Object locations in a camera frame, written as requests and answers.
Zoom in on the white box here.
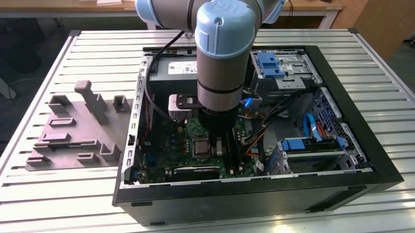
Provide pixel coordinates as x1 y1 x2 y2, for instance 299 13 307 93
96 0 124 7

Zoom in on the black PC case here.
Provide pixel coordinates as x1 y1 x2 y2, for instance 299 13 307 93
112 45 405 227

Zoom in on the wooden desk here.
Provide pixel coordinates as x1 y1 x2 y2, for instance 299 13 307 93
0 0 345 30

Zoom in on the grey power supply unit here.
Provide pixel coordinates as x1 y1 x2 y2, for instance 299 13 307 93
147 56 199 115

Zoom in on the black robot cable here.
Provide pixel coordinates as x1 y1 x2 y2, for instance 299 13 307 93
141 30 185 123

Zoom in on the green motherboard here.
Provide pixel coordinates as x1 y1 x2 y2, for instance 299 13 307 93
139 116 257 183

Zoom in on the orange wire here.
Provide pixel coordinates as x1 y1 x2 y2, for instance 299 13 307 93
243 137 260 160

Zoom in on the black wire bundle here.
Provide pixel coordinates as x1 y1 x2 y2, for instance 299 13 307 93
243 83 325 144

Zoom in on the blue disk carrier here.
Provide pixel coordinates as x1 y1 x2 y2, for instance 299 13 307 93
280 135 347 153

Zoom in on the RAM stick in rack slot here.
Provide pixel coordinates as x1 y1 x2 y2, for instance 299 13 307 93
46 140 95 149

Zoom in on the black graphics card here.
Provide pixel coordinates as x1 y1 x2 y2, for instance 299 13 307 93
172 166 221 182

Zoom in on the blue flat wire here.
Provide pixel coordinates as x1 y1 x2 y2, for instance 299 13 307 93
301 114 324 143

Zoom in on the blue drive bracket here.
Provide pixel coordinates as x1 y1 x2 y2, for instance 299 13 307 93
255 51 287 79

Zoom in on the grey parts rack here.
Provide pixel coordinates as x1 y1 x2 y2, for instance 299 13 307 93
24 80 135 172

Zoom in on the dark wrist camera box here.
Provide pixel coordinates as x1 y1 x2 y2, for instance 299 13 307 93
241 88 264 109

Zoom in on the red wire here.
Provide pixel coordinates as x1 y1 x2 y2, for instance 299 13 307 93
143 96 153 146

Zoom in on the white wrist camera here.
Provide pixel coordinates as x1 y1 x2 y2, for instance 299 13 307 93
167 93 200 120

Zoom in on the wooden cabinet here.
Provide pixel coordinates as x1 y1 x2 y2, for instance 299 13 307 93
332 0 415 61

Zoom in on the black RAM slot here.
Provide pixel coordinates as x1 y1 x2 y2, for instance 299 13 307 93
223 139 235 174

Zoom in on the metal disk bay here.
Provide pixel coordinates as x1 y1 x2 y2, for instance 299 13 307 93
265 145 369 175

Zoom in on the metal drive cage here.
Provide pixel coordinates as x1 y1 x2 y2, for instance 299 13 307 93
249 51 324 105

